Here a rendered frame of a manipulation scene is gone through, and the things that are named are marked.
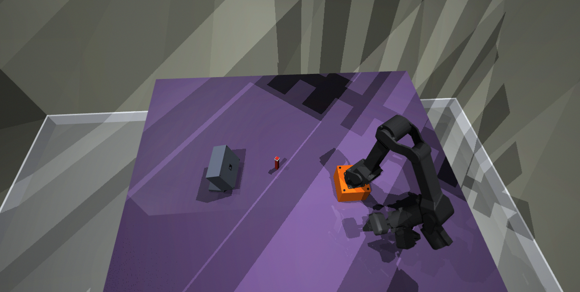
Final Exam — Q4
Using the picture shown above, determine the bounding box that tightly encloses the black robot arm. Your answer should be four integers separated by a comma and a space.
344, 115, 454, 250

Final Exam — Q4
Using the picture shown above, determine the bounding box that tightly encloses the dark grey sloped panel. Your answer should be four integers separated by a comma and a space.
206, 145, 240, 192

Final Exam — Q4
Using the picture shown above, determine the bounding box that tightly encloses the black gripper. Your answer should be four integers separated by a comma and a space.
363, 207, 417, 236

